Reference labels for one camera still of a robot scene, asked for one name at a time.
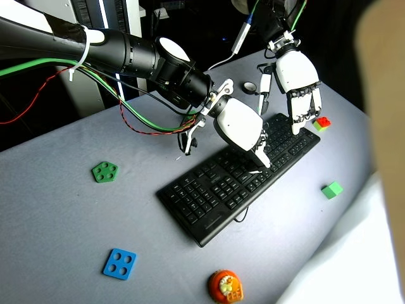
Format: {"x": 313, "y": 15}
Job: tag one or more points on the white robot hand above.
{"x": 295, "y": 71}
{"x": 239, "y": 123}

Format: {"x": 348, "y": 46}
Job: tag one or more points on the black computer keyboard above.
{"x": 215, "y": 190}

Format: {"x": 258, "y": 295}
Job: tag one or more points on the black tape roll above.
{"x": 245, "y": 89}

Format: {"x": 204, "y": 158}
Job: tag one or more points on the red toy brick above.
{"x": 324, "y": 121}

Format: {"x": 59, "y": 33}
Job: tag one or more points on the lime green toy brick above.
{"x": 319, "y": 126}

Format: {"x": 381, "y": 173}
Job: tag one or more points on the beige blurred panel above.
{"x": 386, "y": 95}

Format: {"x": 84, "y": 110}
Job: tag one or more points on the green cube block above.
{"x": 332, "y": 190}

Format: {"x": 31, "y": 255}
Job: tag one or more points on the green pentagon piece with holes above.
{"x": 105, "y": 172}

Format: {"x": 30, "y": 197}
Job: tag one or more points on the orange toy cake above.
{"x": 225, "y": 286}

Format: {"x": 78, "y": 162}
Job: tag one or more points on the white zip tie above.
{"x": 84, "y": 54}

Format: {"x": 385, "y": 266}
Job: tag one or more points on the white sheet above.
{"x": 348, "y": 253}

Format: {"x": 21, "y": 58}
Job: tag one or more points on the grey table cloth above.
{"x": 79, "y": 215}

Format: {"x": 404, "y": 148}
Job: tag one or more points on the blue square piece with holes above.
{"x": 119, "y": 264}

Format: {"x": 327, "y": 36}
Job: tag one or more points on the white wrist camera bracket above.
{"x": 189, "y": 139}

